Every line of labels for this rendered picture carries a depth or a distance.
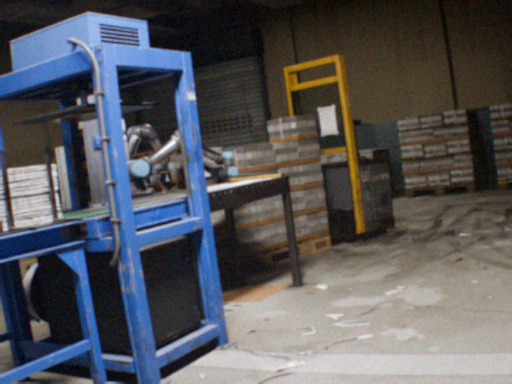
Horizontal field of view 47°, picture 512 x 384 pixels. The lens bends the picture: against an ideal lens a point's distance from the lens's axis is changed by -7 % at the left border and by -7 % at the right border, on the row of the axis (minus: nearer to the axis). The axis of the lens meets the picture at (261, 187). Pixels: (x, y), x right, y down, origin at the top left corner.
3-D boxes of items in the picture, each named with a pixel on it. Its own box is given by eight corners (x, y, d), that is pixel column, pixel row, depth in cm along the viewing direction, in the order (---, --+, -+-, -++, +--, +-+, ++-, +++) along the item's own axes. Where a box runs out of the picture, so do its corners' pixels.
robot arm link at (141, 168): (134, 181, 446) (191, 139, 467) (140, 181, 432) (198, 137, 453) (124, 167, 442) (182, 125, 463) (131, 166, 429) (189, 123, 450)
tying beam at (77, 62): (68, 101, 365) (66, 85, 365) (192, 70, 319) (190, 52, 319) (-21, 102, 306) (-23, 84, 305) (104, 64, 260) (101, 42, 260)
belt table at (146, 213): (101, 222, 363) (99, 206, 362) (188, 216, 331) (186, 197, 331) (11, 242, 302) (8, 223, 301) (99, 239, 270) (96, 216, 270)
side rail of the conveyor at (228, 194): (284, 192, 453) (282, 176, 453) (291, 192, 451) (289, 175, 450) (174, 220, 336) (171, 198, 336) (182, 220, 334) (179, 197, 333)
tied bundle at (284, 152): (249, 171, 585) (246, 146, 584) (272, 167, 605) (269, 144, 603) (277, 168, 557) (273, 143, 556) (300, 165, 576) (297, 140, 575)
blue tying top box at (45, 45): (72, 80, 346) (69, 47, 345) (151, 58, 317) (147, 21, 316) (12, 78, 307) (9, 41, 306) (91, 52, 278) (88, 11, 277)
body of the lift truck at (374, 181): (315, 240, 667) (307, 165, 663) (347, 230, 705) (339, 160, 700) (368, 240, 617) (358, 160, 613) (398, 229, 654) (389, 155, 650)
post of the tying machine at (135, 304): (148, 380, 279) (101, 48, 271) (163, 382, 275) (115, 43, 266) (137, 387, 271) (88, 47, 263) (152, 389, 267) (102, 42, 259)
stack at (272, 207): (187, 279, 530) (174, 183, 525) (282, 252, 610) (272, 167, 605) (216, 282, 502) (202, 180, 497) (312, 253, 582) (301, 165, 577)
